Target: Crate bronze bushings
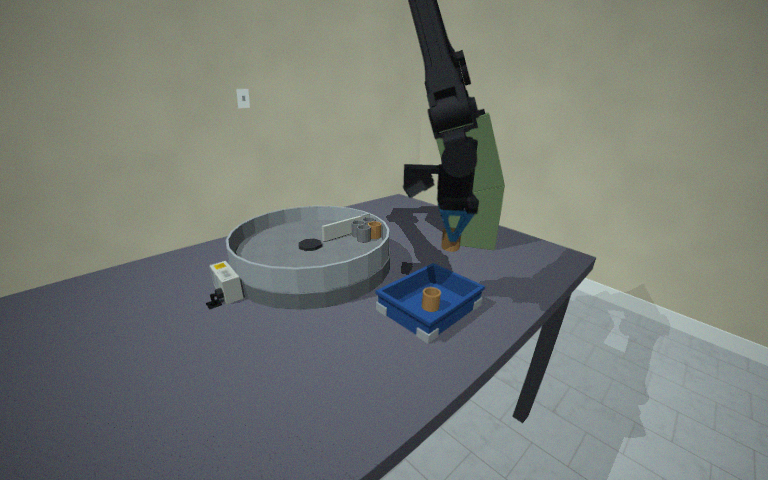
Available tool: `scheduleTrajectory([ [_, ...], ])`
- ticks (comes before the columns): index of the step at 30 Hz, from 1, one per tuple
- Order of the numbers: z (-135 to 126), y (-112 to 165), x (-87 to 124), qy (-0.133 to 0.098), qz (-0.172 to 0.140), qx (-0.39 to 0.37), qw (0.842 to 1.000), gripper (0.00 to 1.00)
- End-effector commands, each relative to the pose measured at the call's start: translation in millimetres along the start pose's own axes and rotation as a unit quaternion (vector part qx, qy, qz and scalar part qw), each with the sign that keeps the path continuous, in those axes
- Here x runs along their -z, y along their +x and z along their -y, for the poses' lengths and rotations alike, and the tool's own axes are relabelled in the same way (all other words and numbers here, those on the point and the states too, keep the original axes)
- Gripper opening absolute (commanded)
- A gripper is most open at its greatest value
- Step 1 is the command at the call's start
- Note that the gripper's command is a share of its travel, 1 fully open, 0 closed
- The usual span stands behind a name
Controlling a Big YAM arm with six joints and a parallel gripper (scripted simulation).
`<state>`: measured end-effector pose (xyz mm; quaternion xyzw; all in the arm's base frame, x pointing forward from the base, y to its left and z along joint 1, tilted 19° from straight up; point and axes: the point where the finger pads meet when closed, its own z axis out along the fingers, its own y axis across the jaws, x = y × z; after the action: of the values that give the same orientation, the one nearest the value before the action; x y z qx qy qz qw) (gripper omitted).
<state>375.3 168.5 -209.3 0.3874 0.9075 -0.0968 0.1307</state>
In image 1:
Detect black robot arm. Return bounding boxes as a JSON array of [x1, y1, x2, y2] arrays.
[[403, 0, 485, 198]]

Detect blue open crate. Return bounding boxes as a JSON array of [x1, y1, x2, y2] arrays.
[[376, 263, 484, 344]]

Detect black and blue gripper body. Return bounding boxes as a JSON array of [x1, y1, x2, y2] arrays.
[[437, 170, 479, 214]]

